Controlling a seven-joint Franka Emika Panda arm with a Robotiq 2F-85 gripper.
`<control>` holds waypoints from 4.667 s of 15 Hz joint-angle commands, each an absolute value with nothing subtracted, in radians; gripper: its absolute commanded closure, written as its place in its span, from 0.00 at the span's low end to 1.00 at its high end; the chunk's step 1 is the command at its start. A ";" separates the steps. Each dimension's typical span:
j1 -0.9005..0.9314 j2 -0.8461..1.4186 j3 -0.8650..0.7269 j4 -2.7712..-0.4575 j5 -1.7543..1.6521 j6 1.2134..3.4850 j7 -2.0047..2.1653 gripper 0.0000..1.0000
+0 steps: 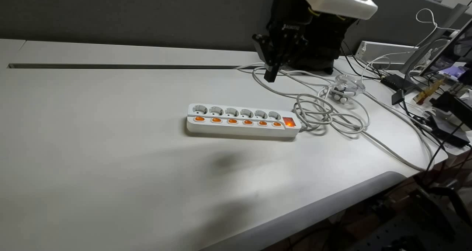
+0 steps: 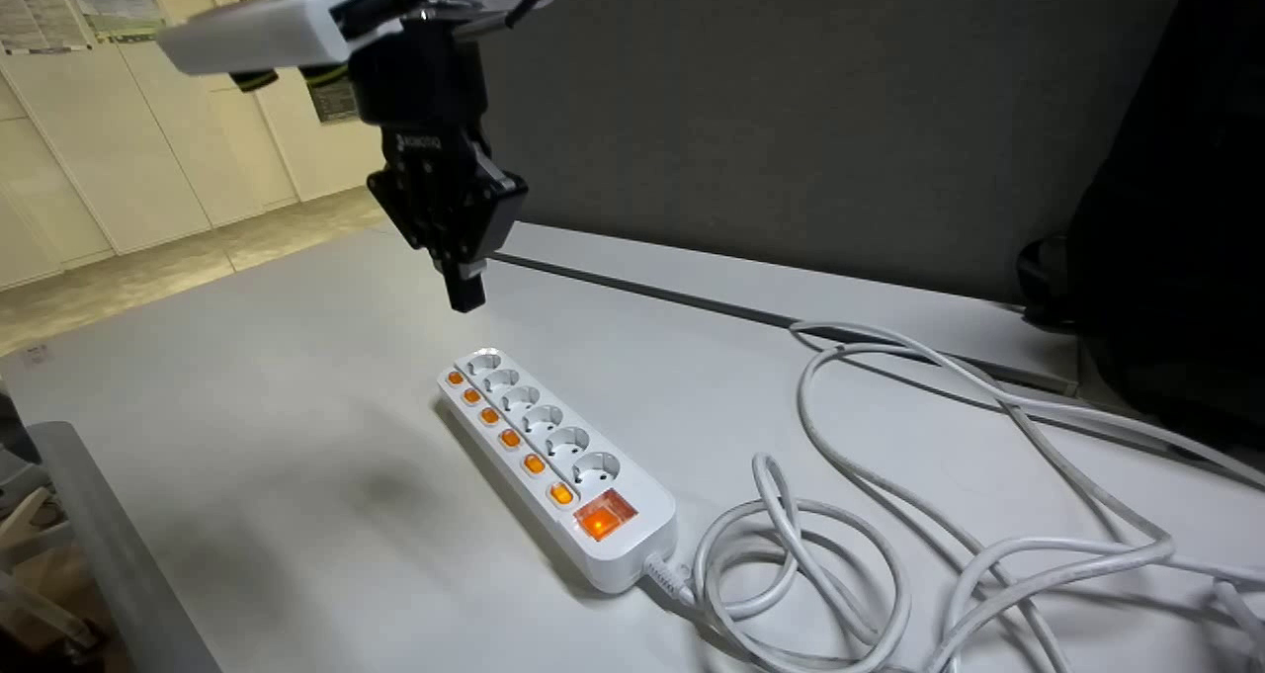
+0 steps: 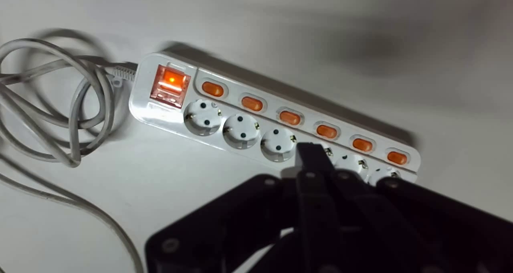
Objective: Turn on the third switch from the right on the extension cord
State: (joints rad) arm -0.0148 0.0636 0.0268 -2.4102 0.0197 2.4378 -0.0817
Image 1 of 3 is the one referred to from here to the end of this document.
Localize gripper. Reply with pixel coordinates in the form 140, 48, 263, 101
252, 0, 309, 83

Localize black bag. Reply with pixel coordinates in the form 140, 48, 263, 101
288, 0, 375, 75

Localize clear plastic case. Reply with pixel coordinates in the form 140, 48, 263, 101
329, 74, 366, 106

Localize white power strip orange switches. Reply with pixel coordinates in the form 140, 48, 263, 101
186, 103, 302, 139

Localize small black box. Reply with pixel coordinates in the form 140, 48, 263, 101
381, 74, 418, 94

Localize yellow object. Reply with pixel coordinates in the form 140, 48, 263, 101
413, 79, 445, 105

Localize monitor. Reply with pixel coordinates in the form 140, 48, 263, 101
420, 18, 472, 86

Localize black device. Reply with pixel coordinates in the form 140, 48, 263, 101
429, 92, 472, 148

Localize office chair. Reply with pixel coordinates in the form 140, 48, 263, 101
407, 172, 472, 240

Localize white power strip cable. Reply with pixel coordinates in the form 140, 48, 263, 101
236, 62, 436, 172

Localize white wall socket box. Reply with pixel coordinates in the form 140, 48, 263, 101
355, 41, 420, 66

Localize thin white cable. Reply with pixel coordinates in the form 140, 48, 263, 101
361, 8, 448, 83

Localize black cable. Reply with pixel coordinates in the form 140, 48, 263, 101
340, 41, 472, 172

